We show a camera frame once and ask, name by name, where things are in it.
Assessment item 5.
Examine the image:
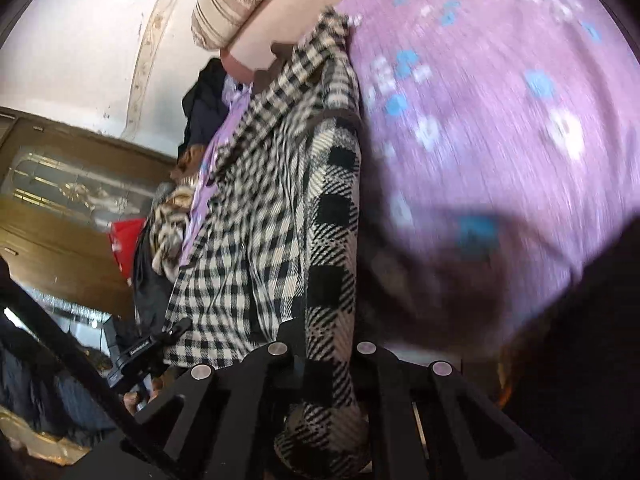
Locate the purple floral bedsheet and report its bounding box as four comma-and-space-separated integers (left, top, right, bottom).
180, 0, 640, 356

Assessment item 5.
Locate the gold ornate furniture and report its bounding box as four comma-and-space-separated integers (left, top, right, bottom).
0, 405, 91, 466

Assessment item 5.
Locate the red cloth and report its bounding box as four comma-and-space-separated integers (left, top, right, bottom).
109, 217, 146, 286

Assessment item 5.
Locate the dark blue jacket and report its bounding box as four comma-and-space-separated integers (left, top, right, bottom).
0, 310, 118, 436

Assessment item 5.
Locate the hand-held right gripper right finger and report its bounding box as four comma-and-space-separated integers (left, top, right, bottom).
350, 340, 566, 480

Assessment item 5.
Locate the brown animal print cloth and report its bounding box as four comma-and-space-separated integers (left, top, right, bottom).
147, 175, 201, 281

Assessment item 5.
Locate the person's dark clothing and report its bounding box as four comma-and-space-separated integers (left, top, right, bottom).
500, 230, 640, 480

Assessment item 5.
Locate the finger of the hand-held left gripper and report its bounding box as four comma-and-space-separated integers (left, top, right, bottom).
157, 316, 193, 348

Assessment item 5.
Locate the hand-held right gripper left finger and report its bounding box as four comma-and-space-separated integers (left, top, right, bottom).
120, 340, 306, 480

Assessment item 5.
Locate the wooden cabinet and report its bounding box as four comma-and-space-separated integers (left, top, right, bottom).
0, 105, 176, 321

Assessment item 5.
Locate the pink sofa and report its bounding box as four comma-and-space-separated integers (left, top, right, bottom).
220, 10, 301, 83

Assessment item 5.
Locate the person's left hand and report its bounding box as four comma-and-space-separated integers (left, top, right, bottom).
122, 387, 161, 416

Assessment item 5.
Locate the black garment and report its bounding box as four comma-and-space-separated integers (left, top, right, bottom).
181, 57, 231, 148

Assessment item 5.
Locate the black and cream checked coat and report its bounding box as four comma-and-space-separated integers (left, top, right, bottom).
150, 7, 373, 480

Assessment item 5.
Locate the striped cream pillow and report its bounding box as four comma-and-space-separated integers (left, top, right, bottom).
191, 0, 311, 52

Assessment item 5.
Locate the brown garment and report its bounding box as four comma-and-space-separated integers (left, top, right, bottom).
170, 144, 206, 183

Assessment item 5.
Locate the dark hanging garment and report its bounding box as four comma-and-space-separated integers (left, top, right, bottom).
132, 240, 173, 336

